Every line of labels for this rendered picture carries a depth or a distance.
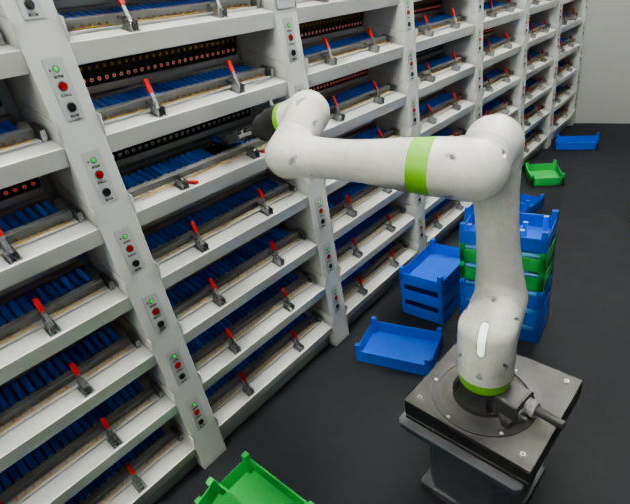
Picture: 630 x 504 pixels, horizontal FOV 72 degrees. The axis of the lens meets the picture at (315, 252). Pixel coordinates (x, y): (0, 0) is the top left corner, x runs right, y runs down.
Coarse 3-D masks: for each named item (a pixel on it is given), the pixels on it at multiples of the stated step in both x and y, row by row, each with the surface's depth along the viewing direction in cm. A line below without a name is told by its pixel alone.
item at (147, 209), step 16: (224, 128) 144; (176, 144) 132; (128, 160) 123; (240, 160) 134; (256, 160) 135; (208, 176) 125; (224, 176) 127; (240, 176) 133; (128, 192) 111; (160, 192) 117; (176, 192) 118; (192, 192) 121; (208, 192) 125; (144, 208) 111; (160, 208) 115; (176, 208) 119; (144, 224) 113
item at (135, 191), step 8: (248, 144) 137; (256, 144) 140; (224, 152) 132; (232, 152) 133; (240, 152) 136; (208, 160) 128; (216, 160) 130; (184, 168) 123; (192, 168) 124; (200, 168) 126; (160, 176) 119; (168, 176) 119; (184, 176) 123; (192, 176) 123; (144, 184) 115; (152, 184) 116; (160, 184) 118; (136, 192) 113; (144, 192) 115; (152, 192) 115
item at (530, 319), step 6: (462, 300) 179; (468, 300) 178; (546, 300) 170; (462, 306) 181; (546, 306) 173; (540, 312) 162; (528, 318) 166; (534, 318) 165; (540, 318) 163; (528, 324) 167; (534, 324) 166; (540, 324) 166
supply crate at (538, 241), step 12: (528, 216) 168; (540, 216) 165; (552, 216) 161; (528, 228) 168; (540, 228) 166; (552, 228) 154; (468, 240) 165; (528, 240) 152; (540, 240) 149; (540, 252) 151
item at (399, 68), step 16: (400, 0) 173; (368, 16) 185; (384, 16) 180; (400, 16) 176; (384, 64) 190; (400, 64) 185; (416, 64) 190; (416, 80) 193; (416, 96) 195; (400, 112) 196; (416, 128) 201; (416, 208) 216; (416, 224) 219; (416, 240) 222
